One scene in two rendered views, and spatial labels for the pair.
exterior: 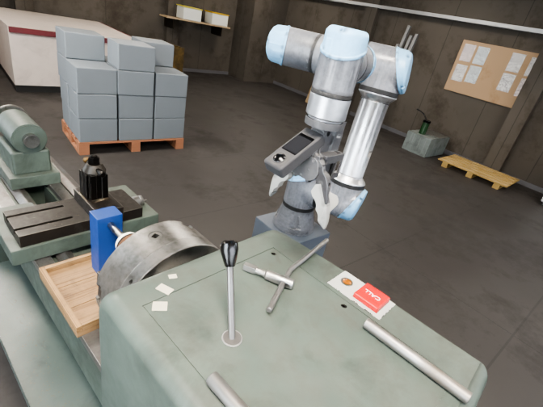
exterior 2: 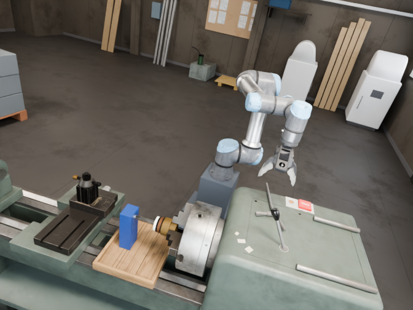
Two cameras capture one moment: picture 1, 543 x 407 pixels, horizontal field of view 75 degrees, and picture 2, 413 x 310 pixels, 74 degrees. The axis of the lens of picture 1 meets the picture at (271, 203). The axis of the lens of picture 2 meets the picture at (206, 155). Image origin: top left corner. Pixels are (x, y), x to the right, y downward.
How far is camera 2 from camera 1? 0.78 m
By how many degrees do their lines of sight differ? 26
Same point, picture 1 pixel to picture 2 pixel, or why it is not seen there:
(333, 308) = (298, 216)
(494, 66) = (233, 11)
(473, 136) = (230, 60)
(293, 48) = (265, 106)
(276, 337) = (294, 239)
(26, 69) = not seen: outside the picture
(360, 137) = (259, 122)
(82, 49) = not seen: outside the picture
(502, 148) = (249, 66)
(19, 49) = not seen: outside the picture
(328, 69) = (299, 123)
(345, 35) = (307, 110)
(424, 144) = (203, 71)
